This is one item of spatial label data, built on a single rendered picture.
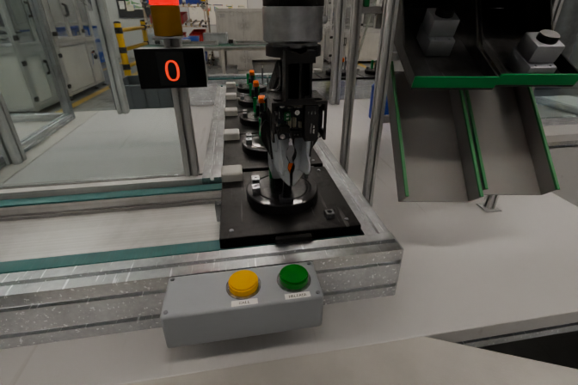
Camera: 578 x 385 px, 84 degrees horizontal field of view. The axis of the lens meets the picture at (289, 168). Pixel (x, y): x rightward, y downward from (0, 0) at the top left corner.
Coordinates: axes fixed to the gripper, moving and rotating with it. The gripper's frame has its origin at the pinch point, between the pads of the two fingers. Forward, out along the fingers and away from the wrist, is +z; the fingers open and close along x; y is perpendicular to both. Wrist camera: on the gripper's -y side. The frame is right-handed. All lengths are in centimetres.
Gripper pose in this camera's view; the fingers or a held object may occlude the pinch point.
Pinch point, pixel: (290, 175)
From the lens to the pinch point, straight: 51.7
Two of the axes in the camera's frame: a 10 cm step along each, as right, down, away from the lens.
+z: 0.0, 9.0, 4.3
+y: 1.6, 4.3, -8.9
